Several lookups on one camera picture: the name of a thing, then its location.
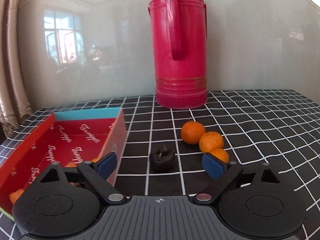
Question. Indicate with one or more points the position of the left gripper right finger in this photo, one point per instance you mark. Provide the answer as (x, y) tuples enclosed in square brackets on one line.
[(223, 176)]

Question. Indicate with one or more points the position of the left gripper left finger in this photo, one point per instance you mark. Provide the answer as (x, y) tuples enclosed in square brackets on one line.
[(97, 174)]

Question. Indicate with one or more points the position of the orange tangerine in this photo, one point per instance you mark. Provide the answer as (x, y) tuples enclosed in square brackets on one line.
[(211, 141), (192, 131), (72, 164), (220, 154), (15, 195)]

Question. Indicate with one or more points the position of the dark purple mangosteen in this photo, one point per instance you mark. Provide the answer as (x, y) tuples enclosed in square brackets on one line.
[(162, 159)]

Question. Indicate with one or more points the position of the orange tangerine front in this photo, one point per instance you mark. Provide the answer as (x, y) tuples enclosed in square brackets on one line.
[(72, 164)]

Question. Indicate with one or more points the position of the red cardboard box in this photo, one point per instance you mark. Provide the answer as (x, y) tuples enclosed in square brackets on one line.
[(77, 136)]

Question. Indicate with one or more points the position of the beige curtain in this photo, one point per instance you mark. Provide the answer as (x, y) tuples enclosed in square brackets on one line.
[(15, 106)]

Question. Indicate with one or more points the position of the red thermos flask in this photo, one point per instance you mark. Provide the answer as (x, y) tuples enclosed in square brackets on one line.
[(179, 34)]

